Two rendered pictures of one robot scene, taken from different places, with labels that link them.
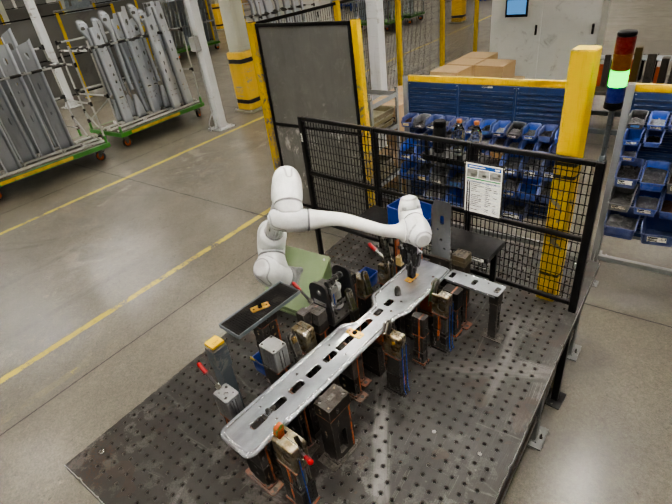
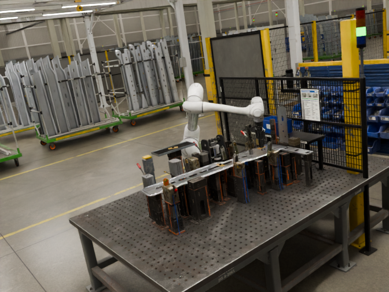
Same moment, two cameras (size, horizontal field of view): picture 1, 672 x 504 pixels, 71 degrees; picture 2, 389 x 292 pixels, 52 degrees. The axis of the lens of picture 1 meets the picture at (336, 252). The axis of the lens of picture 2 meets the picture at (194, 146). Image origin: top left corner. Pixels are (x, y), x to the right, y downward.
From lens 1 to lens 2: 1.66 m
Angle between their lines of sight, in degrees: 21
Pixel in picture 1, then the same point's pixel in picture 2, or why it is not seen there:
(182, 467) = (122, 221)
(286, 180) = (194, 88)
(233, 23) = not seen: hidden behind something
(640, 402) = not seen: outside the picture
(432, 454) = (249, 222)
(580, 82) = (346, 36)
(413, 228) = (252, 108)
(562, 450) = (362, 273)
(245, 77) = not seen: hidden behind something
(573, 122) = (347, 58)
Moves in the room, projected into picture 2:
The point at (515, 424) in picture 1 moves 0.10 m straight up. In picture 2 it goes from (301, 214) to (300, 201)
